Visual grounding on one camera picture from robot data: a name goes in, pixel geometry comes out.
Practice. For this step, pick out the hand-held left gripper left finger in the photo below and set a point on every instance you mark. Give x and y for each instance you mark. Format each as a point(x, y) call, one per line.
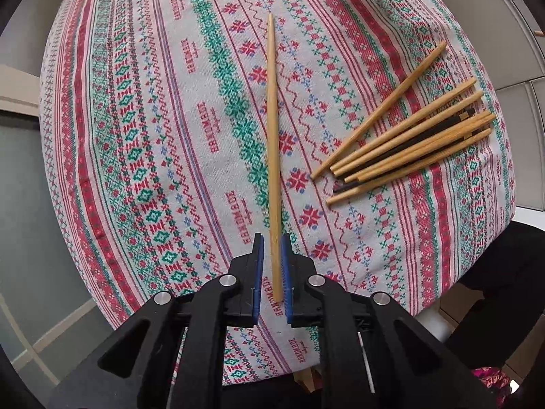
point(257, 277)

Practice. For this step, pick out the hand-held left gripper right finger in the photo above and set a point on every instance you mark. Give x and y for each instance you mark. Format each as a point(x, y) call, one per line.
point(289, 281)

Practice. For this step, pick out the black chopstick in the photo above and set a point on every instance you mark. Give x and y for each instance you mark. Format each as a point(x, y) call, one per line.
point(345, 186)
point(443, 125)

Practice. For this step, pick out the wooden chopstick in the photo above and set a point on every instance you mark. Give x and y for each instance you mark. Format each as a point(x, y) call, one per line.
point(272, 136)

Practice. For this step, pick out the pile of wooden chopsticks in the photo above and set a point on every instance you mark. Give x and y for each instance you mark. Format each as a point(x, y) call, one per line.
point(404, 135)

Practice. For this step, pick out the wooden table leg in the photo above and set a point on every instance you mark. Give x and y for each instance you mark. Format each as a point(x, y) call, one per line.
point(304, 377)

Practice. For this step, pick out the patterned woven tablecloth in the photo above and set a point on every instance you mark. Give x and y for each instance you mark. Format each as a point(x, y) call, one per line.
point(149, 136)

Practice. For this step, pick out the person's black pants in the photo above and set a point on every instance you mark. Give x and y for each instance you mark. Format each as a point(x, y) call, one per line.
point(511, 272)

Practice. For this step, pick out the pink floral cloth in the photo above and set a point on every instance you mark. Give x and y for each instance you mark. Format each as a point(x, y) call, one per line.
point(494, 381)

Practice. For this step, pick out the white wall ledge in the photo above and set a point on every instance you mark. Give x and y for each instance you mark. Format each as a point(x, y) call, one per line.
point(17, 89)

